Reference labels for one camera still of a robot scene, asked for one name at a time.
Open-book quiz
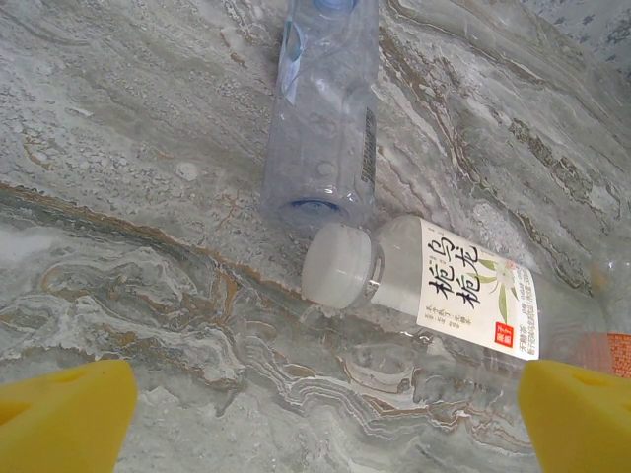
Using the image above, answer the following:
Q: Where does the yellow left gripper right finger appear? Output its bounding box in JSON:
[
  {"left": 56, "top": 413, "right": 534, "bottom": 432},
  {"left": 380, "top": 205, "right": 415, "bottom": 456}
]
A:
[{"left": 521, "top": 360, "right": 631, "bottom": 473}]

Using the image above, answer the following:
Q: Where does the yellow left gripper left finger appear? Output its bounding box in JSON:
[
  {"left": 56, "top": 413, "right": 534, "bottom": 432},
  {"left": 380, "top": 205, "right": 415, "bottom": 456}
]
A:
[{"left": 0, "top": 359, "right": 139, "bottom": 473}]

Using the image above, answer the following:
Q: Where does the clear square bottle white label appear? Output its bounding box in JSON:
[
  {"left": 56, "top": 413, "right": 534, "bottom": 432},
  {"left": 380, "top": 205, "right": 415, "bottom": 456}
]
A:
[{"left": 300, "top": 214, "right": 611, "bottom": 396}]

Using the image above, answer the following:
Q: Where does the clear bottle orange label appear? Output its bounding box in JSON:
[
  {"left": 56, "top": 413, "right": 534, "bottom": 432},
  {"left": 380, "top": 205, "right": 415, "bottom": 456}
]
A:
[{"left": 589, "top": 255, "right": 631, "bottom": 383}]

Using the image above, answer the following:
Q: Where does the clear water bottle blue cap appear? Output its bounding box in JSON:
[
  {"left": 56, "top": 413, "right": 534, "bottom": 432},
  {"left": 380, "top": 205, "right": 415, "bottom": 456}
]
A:
[{"left": 259, "top": 0, "right": 382, "bottom": 235}]

